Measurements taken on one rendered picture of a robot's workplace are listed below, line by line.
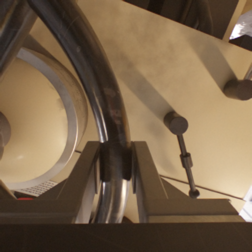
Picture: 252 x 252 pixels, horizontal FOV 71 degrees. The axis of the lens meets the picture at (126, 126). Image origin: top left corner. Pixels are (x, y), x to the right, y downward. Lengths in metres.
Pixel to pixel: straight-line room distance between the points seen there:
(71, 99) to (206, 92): 0.26
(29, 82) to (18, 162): 0.11
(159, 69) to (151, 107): 0.07
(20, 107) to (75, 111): 0.07
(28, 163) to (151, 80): 0.26
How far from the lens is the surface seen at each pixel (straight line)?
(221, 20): 1.17
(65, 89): 0.27
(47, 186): 0.46
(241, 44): 1.22
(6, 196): 0.22
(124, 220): 0.47
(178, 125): 0.34
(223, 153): 0.45
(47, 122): 0.27
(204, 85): 0.39
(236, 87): 0.38
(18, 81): 0.27
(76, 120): 0.27
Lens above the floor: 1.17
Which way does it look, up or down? 14 degrees up
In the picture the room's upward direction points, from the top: 161 degrees counter-clockwise
